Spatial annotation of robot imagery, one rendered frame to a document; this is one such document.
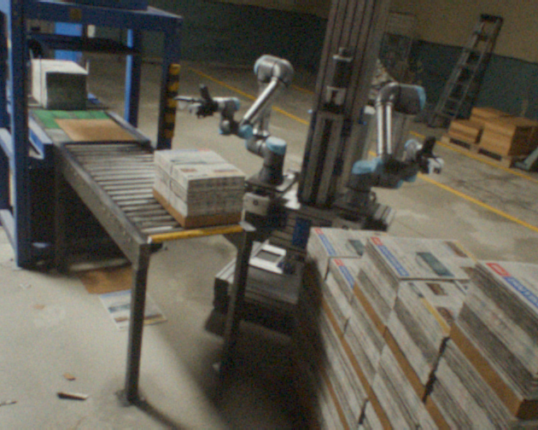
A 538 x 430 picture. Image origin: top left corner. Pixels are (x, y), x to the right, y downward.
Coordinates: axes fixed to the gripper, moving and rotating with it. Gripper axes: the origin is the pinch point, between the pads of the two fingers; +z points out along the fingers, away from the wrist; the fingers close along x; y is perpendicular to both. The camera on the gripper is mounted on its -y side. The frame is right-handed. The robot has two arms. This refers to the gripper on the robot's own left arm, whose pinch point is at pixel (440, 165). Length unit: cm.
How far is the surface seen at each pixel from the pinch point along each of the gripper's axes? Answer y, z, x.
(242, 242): 40, -12, 81
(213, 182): 10, -11, 94
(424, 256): 14, 54, 23
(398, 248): 13, 50, 31
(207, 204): 20, -10, 97
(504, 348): 2, 118, 30
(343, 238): 36, -7, 36
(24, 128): 10, -100, 198
